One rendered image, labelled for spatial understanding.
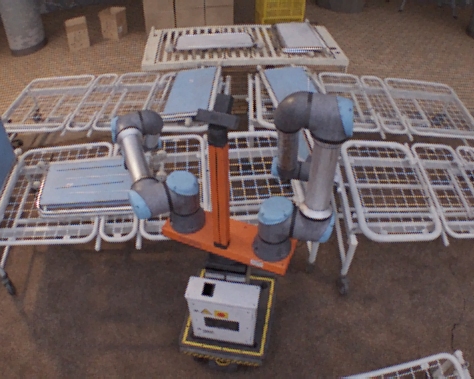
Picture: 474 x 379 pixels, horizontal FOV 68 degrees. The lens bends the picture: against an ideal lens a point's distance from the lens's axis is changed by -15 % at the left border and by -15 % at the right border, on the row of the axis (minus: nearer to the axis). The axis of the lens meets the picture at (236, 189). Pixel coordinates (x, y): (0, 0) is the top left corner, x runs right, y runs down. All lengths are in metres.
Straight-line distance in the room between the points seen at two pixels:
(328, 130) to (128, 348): 1.72
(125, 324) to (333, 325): 1.24
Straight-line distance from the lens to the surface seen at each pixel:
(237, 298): 1.69
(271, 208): 1.40
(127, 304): 2.56
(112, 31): 6.06
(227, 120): 1.16
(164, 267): 2.67
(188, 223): 1.59
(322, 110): 1.18
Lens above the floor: 2.15
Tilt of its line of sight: 44 degrees down
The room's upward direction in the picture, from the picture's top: straight up
